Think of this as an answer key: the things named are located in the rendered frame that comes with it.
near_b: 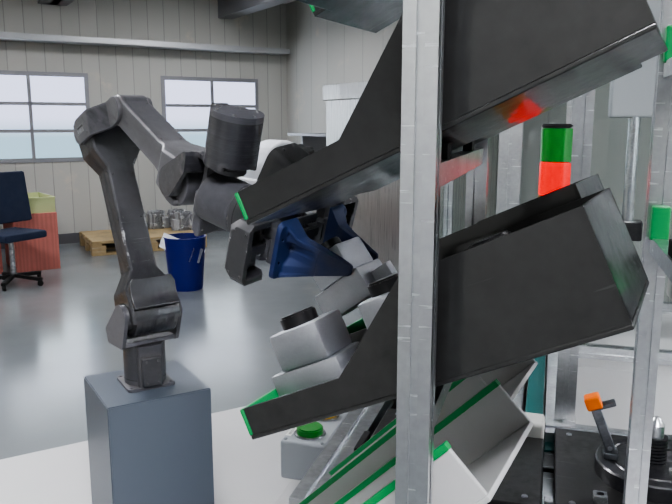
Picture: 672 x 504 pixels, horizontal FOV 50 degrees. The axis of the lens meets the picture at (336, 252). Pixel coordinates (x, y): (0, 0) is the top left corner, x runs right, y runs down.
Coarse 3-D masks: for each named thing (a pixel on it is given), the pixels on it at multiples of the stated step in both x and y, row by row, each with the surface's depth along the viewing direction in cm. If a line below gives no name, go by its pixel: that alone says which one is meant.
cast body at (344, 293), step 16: (336, 240) 71; (352, 240) 71; (352, 256) 69; (368, 256) 71; (352, 272) 68; (368, 272) 69; (384, 272) 68; (320, 288) 71; (336, 288) 70; (352, 288) 69; (320, 304) 71; (336, 304) 70; (352, 304) 69
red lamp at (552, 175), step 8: (544, 168) 106; (552, 168) 105; (560, 168) 104; (568, 168) 105; (544, 176) 106; (552, 176) 105; (560, 176) 105; (568, 176) 105; (544, 184) 106; (552, 184) 105; (560, 184) 105; (568, 184) 105; (544, 192) 106
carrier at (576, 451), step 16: (656, 416) 91; (560, 432) 105; (576, 432) 105; (592, 432) 105; (656, 432) 90; (560, 448) 100; (576, 448) 100; (592, 448) 100; (624, 448) 95; (656, 448) 90; (560, 464) 95; (576, 464) 95; (592, 464) 95; (608, 464) 91; (624, 464) 91; (656, 464) 90; (560, 480) 91; (576, 480) 91; (592, 480) 91; (608, 480) 89; (656, 480) 87; (560, 496) 87; (576, 496) 87; (592, 496) 87; (608, 496) 87; (656, 496) 85
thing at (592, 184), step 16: (592, 176) 62; (560, 192) 54; (576, 192) 54; (592, 192) 59; (512, 208) 69; (528, 208) 56; (544, 208) 55; (480, 224) 57; (496, 224) 57; (512, 224) 56; (448, 240) 59; (464, 240) 58; (448, 256) 59; (352, 336) 64
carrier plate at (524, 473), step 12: (384, 420) 109; (528, 444) 101; (540, 444) 101; (516, 456) 97; (528, 456) 97; (540, 456) 97; (516, 468) 94; (528, 468) 94; (540, 468) 94; (504, 480) 91; (516, 480) 91; (528, 480) 91; (540, 480) 91; (504, 492) 88; (516, 492) 88; (528, 492) 88; (540, 492) 88
